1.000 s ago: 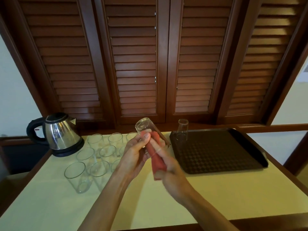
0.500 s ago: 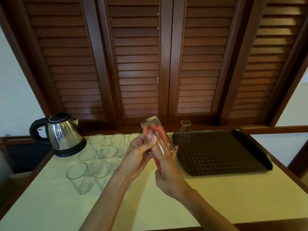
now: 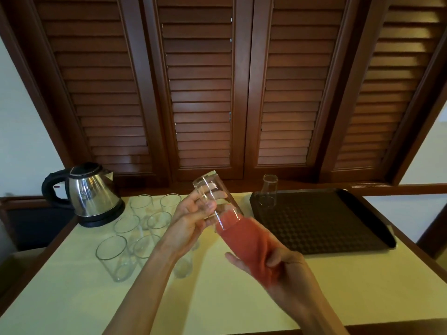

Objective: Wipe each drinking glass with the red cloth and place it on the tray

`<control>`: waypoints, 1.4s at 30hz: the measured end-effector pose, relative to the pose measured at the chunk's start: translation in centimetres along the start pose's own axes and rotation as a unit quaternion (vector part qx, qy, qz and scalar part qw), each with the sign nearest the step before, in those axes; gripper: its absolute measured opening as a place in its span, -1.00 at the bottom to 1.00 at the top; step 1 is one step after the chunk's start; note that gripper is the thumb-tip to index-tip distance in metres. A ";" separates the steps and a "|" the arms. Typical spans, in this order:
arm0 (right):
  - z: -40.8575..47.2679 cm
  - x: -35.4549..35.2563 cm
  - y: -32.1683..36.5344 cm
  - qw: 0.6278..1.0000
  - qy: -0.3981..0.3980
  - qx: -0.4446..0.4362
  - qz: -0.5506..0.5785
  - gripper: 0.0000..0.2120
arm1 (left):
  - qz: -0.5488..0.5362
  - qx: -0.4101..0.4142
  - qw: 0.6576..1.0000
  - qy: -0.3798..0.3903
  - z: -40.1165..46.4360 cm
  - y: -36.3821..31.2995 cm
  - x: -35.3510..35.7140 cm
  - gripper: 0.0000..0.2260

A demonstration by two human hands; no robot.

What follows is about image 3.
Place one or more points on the person's left hand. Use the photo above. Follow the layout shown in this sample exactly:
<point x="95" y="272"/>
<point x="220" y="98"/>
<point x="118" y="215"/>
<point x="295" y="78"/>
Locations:
<point x="185" y="226"/>

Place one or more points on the person's right hand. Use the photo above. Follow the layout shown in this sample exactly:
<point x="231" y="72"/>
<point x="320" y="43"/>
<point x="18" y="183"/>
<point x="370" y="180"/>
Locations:
<point x="297" y="279"/>

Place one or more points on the group of clear glasses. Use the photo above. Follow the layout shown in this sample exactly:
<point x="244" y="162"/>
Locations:
<point x="139" y="240"/>

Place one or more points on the red cloth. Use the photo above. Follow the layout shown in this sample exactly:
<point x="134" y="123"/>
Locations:
<point x="248" y="247"/>

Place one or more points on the dark brown textured tray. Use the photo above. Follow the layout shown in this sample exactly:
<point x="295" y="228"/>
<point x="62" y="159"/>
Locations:
<point x="324" y="223"/>

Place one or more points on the person's left forearm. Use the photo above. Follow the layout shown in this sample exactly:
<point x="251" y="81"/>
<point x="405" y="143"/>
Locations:
<point x="139" y="293"/>

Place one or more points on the steel electric kettle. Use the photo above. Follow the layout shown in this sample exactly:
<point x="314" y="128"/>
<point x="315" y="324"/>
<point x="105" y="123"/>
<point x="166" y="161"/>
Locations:
<point x="104" y="219"/>
<point x="92" y="195"/>

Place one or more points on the brown louvered wooden shutter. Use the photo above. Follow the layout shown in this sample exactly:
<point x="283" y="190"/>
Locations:
<point x="202" y="83"/>
<point x="297" y="83"/>
<point x="97" y="83"/>
<point x="389" y="83"/>

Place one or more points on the white paper notice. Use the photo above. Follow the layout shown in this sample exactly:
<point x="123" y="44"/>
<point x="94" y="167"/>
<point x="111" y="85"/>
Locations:
<point x="443" y="113"/>

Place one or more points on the brown wooden wall rail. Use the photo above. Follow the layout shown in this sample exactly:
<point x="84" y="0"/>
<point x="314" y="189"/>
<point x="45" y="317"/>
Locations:
<point x="401" y="190"/>

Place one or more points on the brown wooden door frame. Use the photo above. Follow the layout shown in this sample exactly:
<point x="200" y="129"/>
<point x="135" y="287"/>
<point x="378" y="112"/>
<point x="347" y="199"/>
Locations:
<point x="434" y="233"/>

